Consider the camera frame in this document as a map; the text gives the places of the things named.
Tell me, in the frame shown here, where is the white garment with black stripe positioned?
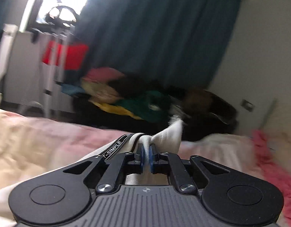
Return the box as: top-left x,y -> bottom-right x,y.
0,119 -> 185,225

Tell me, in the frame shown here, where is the pile of colourful clothes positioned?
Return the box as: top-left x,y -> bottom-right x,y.
61,66 -> 238,141

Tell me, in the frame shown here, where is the pastel pink blue bedsheet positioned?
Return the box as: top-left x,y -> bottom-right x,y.
0,106 -> 262,192

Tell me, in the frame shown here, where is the silver tripod stand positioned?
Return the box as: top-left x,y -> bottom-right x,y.
18,5 -> 79,118

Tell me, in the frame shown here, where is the red cloth on tripod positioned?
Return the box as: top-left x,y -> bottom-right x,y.
42,40 -> 90,71

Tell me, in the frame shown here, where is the pink fluffy blanket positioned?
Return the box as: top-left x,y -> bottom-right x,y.
252,130 -> 291,226

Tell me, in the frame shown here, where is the dark teal right curtain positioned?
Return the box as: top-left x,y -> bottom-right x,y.
67,0 -> 241,88

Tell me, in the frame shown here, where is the white radiator panel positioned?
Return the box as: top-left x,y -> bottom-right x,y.
0,24 -> 18,82

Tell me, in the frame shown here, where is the wall socket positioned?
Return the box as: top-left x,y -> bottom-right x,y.
240,100 -> 255,112

